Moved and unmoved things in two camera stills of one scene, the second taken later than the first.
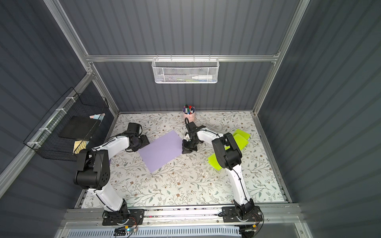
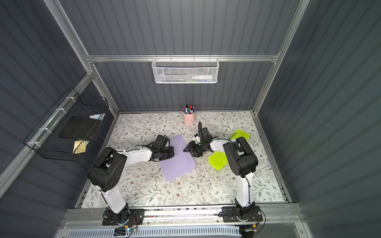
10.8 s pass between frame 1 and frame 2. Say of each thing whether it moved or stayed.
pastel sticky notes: stayed
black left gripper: moved
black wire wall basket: stayed
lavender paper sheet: moved
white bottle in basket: stayed
